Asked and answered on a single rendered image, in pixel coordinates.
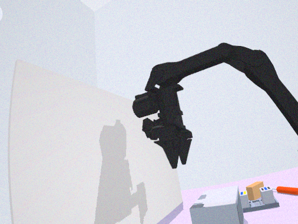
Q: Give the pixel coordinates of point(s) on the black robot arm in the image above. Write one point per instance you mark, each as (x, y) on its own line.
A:
(254, 63)

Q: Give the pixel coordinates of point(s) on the orange rounded bar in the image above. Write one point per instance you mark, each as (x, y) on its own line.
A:
(288, 190)

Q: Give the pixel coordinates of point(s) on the tan rectangular block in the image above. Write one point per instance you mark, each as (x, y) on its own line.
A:
(253, 190)

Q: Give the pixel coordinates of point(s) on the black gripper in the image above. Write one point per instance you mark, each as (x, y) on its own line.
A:
(173, 136)

